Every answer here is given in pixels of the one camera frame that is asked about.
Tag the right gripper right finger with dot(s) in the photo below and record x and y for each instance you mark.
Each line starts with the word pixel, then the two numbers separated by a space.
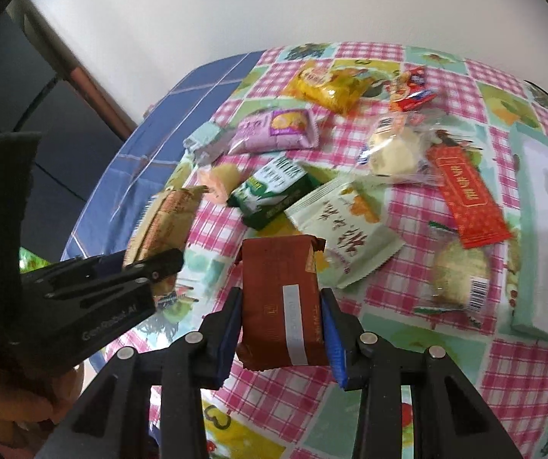
pixel 367 363

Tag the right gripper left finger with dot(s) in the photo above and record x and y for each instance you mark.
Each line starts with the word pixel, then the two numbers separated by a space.
pixel 200 360

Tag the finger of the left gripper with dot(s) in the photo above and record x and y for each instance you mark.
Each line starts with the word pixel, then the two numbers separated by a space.
pixel 155 268

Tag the tan biscuit packet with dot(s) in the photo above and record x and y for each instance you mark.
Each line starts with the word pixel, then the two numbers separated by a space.
pixel 163 231

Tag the dark red snack packet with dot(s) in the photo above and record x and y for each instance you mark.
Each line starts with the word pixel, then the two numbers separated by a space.
pixel 282 321

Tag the yellow jelly cup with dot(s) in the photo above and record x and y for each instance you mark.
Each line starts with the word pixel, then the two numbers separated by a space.
pixel 220 181

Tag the pale green tea sachet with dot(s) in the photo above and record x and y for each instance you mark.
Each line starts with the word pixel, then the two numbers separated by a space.
pixel 356 241

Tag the clear green cookie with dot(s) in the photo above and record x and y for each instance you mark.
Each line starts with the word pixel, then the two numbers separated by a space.
pixel 459 278

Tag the green white biscuit packet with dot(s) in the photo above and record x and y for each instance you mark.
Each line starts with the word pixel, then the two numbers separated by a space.
pixel 270 190

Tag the small mint green packet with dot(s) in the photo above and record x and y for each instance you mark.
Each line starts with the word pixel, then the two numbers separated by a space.
pixel 207 143

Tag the long red snack packet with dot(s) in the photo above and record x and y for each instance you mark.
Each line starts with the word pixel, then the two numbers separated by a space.
pixel 478 217

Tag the purple snack packet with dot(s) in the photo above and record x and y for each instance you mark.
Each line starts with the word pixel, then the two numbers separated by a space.
pixel 275 129

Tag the clear bag yellow pastry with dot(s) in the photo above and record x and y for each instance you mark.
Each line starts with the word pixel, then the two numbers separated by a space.
pixel 395 147

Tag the yellow snack packet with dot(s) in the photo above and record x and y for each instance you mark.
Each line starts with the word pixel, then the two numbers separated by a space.
pixel 337 89

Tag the red blue snack packet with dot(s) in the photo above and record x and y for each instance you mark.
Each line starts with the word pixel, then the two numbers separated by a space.
pixel 408 91

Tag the left hand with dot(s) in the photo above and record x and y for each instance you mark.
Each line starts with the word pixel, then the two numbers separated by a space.
pixel 21 406

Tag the blue bed sheet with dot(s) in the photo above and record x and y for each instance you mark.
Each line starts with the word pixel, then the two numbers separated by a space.
pixel 149 156

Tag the colourful checkered tablecloth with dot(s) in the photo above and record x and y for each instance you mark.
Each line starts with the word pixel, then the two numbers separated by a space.
pixel 486 390

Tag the dark cabinet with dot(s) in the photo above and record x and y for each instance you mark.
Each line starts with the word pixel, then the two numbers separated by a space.
pixel 76 145

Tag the green rimmed white box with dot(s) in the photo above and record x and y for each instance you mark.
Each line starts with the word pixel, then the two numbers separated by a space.
pixel 530 151

